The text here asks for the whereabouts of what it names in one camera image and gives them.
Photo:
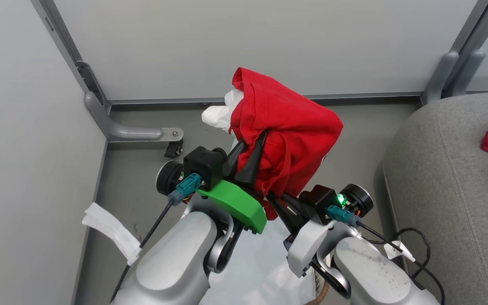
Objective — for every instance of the red garment with white lining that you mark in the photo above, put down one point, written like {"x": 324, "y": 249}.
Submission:
{"x": 286, "y": 127}

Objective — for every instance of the grey fabric sofa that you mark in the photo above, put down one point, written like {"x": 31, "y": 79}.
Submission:
{"x": 460, "y": 182}

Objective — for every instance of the black caster wheel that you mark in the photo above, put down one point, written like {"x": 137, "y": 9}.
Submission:
{"x": 174, "y": 150}

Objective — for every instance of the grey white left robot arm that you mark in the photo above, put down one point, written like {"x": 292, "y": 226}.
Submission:
{"x": 176, "y": 262}

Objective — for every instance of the grey partition foot bar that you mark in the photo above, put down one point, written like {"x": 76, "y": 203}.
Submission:
{"x": 129, "y": 133}

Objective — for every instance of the woven brown laundry basket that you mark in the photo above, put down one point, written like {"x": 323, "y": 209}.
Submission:
{"x": 321, "y": 294}

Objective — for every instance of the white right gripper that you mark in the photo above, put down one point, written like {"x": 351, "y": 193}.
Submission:
{"x": 305, "y": 248}

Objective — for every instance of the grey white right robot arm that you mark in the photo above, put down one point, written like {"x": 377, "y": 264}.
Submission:
{"x": 371, "y": 275}

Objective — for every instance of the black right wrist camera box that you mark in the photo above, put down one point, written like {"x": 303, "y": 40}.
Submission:
{"x": 318, "y": 199}

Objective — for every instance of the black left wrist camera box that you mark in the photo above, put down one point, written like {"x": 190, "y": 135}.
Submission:
{"x": 203, "y": 163}

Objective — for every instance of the grey partition corner post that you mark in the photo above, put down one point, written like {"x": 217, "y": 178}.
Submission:
{"x": 64, "y": 46}

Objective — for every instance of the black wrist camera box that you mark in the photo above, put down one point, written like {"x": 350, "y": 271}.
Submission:
{"x": 203, "y": 163}
{"x": 318, "y": 199}

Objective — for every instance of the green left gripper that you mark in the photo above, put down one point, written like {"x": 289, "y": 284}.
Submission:
{"x": 237, "y": 203}

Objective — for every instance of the grey partition bottom rail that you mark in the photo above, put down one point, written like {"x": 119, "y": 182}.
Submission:
{"x": 163, "y": 101}

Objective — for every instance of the grey partition post with foot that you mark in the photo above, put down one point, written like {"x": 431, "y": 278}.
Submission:
{"x": 447, "y": 72}
{"x": 470, "y": 70}

